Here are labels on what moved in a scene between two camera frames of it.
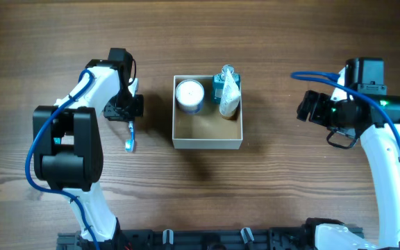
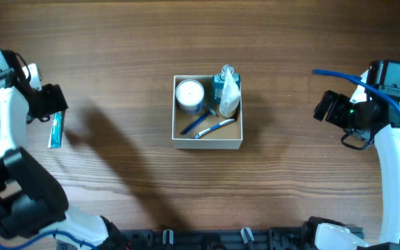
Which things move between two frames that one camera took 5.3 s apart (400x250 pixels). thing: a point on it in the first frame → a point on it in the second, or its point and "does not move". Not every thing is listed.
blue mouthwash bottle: x=219 y=81 does not move
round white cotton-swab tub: x=189 y=94 does not move
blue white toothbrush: x=129 y=143 → x=230 y=120
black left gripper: x=124 y=112 → x=51 y=102
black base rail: x=258 y=239 does not move
